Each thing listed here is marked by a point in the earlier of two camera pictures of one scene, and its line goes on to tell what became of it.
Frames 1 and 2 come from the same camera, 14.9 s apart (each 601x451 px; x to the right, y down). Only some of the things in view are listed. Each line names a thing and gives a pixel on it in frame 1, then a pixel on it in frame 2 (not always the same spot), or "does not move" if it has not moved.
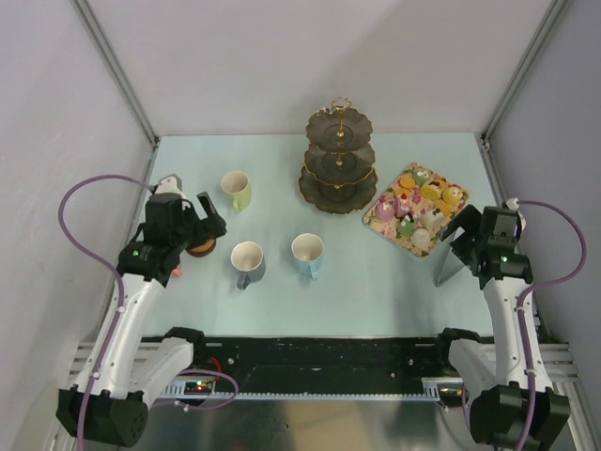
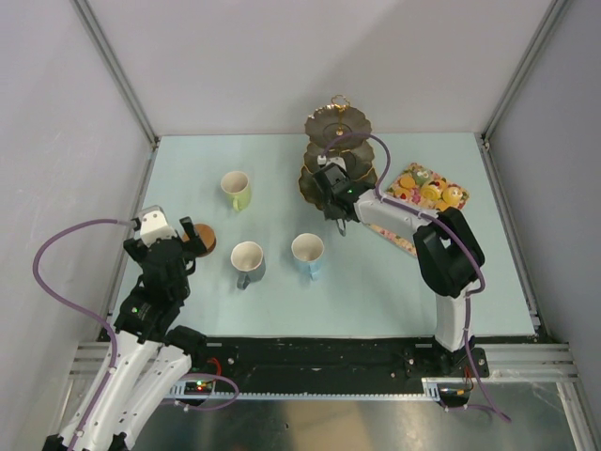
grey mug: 248,258 does not move
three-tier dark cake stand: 337,176 does not move
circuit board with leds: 197,388 does not move
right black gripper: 470,221 -> 330,214
